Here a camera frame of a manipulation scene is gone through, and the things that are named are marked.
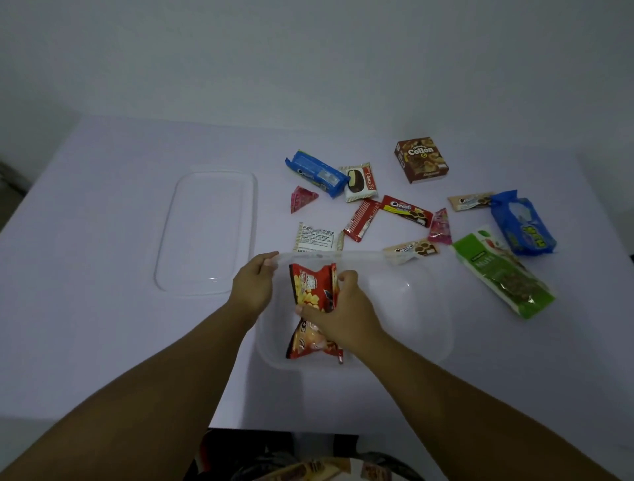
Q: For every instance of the person's right hand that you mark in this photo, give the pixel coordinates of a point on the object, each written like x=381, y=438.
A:
x=349, y=317

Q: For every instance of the person's left hand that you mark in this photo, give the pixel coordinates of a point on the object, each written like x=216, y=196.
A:
x=252, y=290

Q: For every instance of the person's left thumb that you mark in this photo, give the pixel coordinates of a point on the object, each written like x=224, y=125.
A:
x=270, y=264

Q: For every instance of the person's right thumb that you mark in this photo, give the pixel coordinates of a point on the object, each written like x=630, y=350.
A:
x=311, y=313

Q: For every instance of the red snack packet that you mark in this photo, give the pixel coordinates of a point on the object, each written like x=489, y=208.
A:
x=309, y=342
x=314, y=287

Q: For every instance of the clear plastic container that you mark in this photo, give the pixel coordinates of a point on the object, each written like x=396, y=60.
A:
x=411, y=307

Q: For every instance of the person's left forearm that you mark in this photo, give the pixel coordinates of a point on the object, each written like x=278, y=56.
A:
x=148, y=401

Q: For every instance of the person's right forearm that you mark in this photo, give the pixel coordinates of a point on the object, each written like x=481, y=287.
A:
x=460, y=411

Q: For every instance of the white printed snack packet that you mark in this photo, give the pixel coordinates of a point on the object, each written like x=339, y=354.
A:
x=317, y=238

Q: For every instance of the clear plastic lid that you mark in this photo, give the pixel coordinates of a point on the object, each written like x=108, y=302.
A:
x=208, y=233

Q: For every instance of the pink triangular packet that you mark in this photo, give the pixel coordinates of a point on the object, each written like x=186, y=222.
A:
x=441, y=229
x=301, y=199

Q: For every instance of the red wafer packet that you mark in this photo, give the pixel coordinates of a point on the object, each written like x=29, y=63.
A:
x=361, y=220

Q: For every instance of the blue cookie packet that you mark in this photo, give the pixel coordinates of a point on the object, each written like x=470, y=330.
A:
x=314, y=172

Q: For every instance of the beige cookie packet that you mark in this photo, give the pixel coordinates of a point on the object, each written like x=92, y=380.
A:
x=470, y=201
x=411, y=249

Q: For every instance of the white chocolate pie packet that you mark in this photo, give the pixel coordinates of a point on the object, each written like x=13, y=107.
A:
x=359, y=181

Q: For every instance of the red cookie packet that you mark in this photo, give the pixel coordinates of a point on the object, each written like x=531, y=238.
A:
x=406, y=210

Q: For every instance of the person's patterned clothing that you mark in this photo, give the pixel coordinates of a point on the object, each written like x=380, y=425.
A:
x=277, y=458

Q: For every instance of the brown snack box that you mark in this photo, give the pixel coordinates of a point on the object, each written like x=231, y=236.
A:
x=421, y=159

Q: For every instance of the green nut packet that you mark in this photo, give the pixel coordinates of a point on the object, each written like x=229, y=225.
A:
x=505, y=272

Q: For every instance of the large blue snack bag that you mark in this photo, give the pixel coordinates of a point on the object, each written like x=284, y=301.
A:
x=525, y=225

